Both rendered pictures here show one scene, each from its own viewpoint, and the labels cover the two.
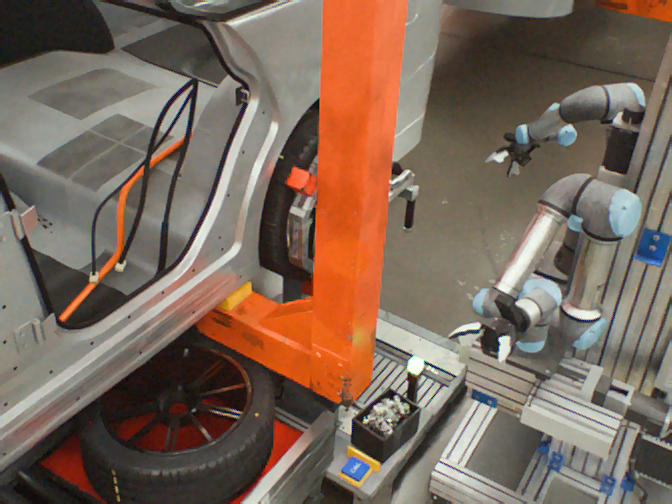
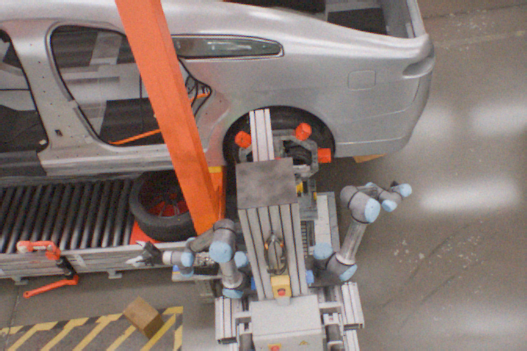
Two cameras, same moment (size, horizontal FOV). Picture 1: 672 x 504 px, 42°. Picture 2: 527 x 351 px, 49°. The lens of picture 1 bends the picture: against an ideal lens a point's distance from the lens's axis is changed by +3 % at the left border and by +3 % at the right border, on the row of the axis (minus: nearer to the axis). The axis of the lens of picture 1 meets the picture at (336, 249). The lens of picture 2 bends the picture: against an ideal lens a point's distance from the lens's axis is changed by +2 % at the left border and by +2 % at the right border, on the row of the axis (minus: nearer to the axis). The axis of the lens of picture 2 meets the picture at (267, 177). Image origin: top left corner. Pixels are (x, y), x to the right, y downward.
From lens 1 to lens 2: 3.07 m
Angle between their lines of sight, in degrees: 48
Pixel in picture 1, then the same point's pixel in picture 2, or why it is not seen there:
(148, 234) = not seen: hidden behind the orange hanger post
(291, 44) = (234, 78)
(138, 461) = (133, 203)
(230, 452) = (155, 224)
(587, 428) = (219, 327)
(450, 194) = (486, 192)
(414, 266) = (396, 215)
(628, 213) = (213, 253)
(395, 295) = not seen: hidden behind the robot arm
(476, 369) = not seen: hidden behind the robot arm
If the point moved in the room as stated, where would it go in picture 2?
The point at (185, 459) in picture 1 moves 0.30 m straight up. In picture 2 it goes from (143, 214) to (131, 189)
